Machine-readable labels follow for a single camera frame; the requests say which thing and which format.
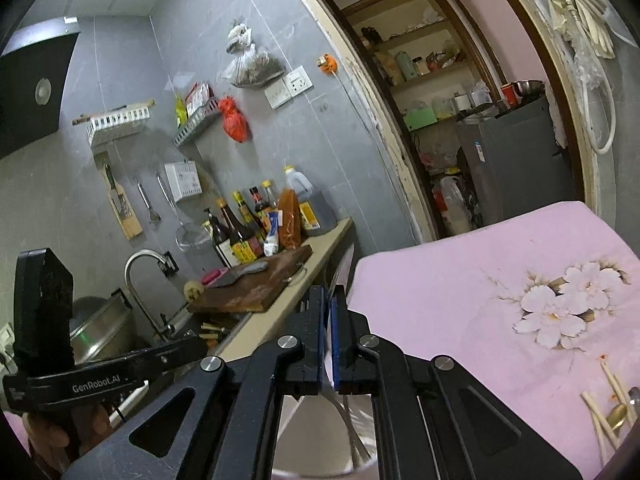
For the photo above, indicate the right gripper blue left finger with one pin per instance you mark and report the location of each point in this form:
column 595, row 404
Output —
column 308, row 324

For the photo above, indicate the hanging bag of dried goods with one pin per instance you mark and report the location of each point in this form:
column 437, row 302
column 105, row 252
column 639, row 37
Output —
column 251, row 66

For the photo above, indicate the wooden cutting board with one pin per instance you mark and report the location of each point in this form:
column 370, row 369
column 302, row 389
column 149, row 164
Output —
column 255, row 292

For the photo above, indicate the hanging wire strainer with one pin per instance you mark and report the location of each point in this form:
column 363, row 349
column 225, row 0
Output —
column 189, row 236

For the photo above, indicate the large oil jug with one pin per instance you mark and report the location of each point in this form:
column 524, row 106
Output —
column 317, row 216

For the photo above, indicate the white box on wall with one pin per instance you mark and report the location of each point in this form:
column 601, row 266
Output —
column 183, row 179

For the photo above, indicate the grey wall shelf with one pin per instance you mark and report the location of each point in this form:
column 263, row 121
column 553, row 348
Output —
column 197, row 123

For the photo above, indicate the steel pot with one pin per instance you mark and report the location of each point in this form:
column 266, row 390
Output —
column 102, row 328

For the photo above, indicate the chrome faucet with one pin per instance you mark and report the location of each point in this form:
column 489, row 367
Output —
column 141, row 290

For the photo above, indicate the dark soy sauce bottle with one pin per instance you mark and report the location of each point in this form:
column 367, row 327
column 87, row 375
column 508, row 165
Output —
column 244, row 243

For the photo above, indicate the cleaver knife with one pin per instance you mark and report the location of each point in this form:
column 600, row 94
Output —
column 233, row 275

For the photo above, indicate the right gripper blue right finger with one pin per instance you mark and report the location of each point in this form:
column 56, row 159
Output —
column 351, row 372

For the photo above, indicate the grey mini fridge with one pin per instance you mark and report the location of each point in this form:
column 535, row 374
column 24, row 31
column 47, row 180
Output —
column 515, row 164

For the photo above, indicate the black range hood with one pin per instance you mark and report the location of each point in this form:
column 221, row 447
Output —
column 34, row 66

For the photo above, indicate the red plastic bag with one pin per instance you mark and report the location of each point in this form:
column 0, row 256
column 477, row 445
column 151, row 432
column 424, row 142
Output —
column 233, row 121

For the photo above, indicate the wooden chopstick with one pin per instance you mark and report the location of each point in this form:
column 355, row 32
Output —
column 619, row 391
column 604, row 432

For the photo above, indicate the gold spoon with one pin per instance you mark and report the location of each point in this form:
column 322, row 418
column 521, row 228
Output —
column 617, row 417

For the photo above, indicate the orange wall hook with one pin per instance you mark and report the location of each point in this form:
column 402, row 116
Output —
column 327, row 64

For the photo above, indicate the hanging rubber gloves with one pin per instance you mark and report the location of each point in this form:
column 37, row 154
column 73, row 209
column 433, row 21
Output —
column 590, row 15

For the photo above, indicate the orange snack bag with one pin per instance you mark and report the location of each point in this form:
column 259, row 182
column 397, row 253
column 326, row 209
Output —
column 290, row 229

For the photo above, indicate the white wall basket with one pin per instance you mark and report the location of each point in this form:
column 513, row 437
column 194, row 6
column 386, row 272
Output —
column 115, row 124

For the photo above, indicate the wooden knife holder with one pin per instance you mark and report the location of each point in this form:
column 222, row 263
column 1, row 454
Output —
column 117, row 197

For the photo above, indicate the person's left hand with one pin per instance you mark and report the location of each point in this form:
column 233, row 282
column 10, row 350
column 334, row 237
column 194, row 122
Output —
column 49, row 443

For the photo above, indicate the pink floral tablecloth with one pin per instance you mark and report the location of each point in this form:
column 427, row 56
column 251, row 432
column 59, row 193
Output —
column 543, row 309

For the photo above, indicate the white wall socket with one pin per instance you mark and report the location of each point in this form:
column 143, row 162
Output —
column 287, row 87

